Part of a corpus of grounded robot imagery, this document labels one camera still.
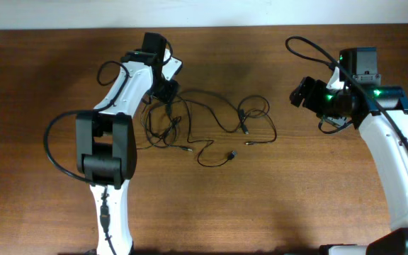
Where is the black USB cable short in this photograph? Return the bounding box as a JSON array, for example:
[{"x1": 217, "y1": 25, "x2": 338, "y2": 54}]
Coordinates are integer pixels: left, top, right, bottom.
[{"x1": 138, "y1": 103, "x2": 193, "y2": 152}]

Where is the black USB cable looped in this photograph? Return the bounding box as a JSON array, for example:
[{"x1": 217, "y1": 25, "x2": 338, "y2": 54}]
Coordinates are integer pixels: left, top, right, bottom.
[{"x1": 175, "y1": 89, "x2": 278, "y2": 146}]

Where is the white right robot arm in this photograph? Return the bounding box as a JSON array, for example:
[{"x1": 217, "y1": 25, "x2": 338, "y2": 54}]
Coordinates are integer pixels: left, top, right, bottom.
[{"x1": 290, "y1": 47, "x2": 408, "y2": 254}]

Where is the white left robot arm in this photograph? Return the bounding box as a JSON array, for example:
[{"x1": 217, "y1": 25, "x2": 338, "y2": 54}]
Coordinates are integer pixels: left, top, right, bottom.
[{"x1": 76, "y1": 33, "x2": 182, "y2": 254}]

